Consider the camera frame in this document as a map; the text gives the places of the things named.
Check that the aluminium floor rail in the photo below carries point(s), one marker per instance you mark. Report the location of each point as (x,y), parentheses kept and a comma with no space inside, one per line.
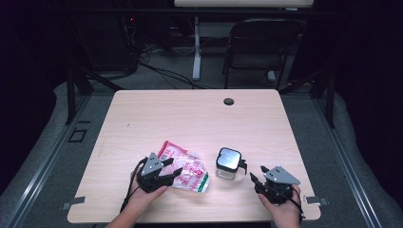
(345,164)
(41,167)

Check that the black metal frame stand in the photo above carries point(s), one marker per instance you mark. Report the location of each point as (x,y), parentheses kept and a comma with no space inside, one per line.
(71,95)
(329,98)

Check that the person's right hand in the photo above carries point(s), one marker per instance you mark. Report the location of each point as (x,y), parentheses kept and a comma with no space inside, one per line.
(285,210)

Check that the grey tape piece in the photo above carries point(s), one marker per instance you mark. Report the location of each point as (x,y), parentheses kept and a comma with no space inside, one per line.
(74,201)
(315,200)

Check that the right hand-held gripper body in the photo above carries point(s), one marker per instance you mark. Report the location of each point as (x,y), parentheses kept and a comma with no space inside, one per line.
(280,177)

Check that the red and white plastic bag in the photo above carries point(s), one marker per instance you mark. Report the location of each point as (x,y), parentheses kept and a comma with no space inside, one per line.
(191,172)

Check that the white desk leg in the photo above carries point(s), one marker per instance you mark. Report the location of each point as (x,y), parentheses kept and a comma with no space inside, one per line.
(197,53)

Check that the person's left hand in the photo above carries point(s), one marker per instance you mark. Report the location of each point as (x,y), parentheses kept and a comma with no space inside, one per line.
(139,198)

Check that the black equipment with red light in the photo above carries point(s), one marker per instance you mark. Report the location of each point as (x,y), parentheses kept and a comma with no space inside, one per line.
(111,41)

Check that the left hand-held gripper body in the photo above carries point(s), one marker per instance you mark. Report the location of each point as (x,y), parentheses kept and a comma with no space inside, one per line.
(151,167)

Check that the black folding chair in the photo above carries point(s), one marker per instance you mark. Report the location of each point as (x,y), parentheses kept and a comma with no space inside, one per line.
(259,41)

